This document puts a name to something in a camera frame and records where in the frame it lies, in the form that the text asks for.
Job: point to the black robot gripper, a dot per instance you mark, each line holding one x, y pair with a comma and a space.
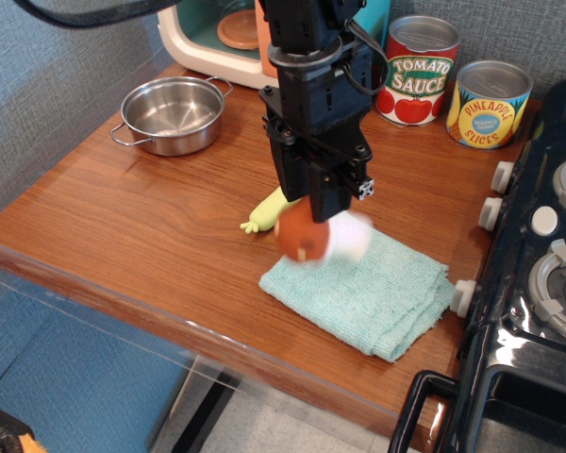
313, 121

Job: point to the brown plush toy mushroom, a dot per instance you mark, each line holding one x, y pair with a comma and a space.
347, 234

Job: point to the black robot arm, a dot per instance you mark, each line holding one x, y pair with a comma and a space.
323, 59

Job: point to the light blue folded cloth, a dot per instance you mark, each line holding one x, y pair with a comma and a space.
380, 305

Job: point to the small stainless steel pot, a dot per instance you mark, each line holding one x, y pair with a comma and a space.
173, 116

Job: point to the teal toy microwave oven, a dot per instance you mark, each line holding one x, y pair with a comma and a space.
231, 39

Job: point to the tomato sauce toy can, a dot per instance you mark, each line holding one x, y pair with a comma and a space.
421, 51

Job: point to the pineapple slices toy can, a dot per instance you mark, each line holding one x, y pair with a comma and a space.
488, 103

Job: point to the black toy stove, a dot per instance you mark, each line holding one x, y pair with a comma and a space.
510, 391

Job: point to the orange plush item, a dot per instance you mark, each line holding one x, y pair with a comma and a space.
30, 445

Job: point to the spoon with green corn handle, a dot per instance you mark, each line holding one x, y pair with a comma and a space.
265, 214

